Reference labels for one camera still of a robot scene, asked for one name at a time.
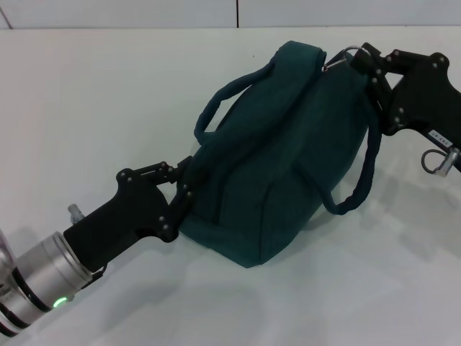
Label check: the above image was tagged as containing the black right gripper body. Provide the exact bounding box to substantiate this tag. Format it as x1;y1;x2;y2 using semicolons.
381;52;461;149

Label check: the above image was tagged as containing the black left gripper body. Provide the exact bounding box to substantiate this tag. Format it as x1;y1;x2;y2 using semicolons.
63;167;181;273

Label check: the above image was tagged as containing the dark teal fabric bag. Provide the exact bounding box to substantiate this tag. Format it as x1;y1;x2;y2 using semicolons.
179;40;382;270

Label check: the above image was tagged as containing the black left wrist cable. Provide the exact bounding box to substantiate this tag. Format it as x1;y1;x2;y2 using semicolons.
88;265;108;281

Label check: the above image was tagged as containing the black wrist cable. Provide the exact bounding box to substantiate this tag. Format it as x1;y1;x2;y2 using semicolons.
421;146;461;178
88;265;108;281

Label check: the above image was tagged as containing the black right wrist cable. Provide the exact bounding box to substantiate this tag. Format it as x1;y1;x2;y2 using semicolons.
421;146;461;178

